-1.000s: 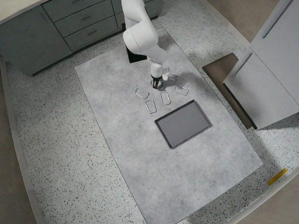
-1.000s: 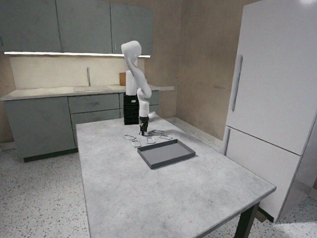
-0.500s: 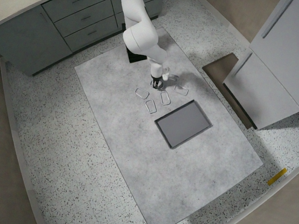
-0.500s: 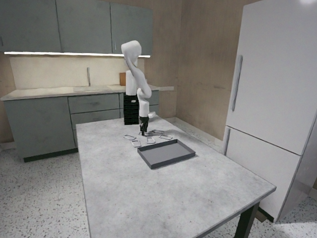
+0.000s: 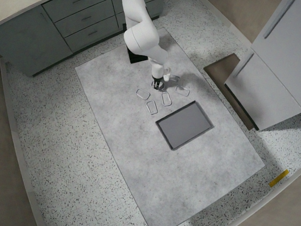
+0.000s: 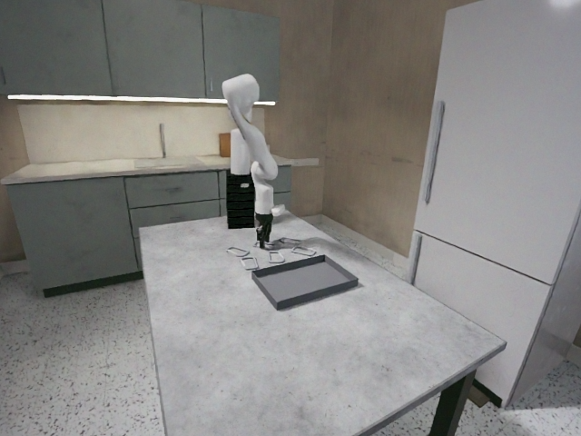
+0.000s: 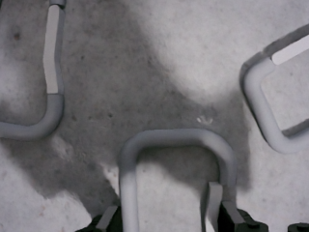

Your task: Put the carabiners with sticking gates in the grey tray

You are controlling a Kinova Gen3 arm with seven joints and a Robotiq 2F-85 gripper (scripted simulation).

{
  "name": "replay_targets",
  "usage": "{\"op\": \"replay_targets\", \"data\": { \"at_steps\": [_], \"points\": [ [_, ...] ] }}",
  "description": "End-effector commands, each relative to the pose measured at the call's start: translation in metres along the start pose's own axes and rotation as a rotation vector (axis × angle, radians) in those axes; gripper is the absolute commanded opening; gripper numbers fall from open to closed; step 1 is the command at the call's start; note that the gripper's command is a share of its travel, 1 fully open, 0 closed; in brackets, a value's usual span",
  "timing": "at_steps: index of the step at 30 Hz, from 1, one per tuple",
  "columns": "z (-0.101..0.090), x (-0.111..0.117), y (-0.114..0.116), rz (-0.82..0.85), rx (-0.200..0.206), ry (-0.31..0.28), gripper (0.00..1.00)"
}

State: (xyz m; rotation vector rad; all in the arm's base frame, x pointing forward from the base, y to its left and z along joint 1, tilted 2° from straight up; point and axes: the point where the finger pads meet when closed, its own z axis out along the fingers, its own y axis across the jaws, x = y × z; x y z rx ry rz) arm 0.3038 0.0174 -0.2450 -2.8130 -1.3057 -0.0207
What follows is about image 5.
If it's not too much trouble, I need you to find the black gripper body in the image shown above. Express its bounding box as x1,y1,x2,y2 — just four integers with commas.
152,76,163,83

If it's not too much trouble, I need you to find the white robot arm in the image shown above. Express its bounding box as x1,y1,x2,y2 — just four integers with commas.
122,0,172,81

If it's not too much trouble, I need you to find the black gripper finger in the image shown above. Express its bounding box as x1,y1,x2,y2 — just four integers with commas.
154,81,160,89

